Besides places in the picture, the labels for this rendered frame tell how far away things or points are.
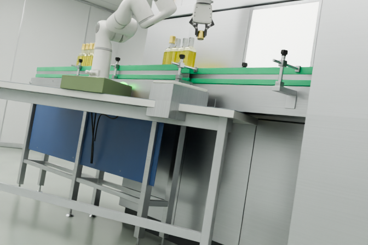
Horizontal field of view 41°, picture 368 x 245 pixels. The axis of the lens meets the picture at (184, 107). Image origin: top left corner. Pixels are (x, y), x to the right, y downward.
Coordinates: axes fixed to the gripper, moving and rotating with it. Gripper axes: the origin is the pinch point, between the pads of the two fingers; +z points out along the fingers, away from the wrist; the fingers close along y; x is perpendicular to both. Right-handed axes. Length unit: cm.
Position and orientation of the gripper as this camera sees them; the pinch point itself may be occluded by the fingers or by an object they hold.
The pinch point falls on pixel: (200, 33)
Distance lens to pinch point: 257.9
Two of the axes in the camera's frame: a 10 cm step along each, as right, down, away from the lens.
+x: 0.6, 0.5, -10.0
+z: -0.9, 10.0, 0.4
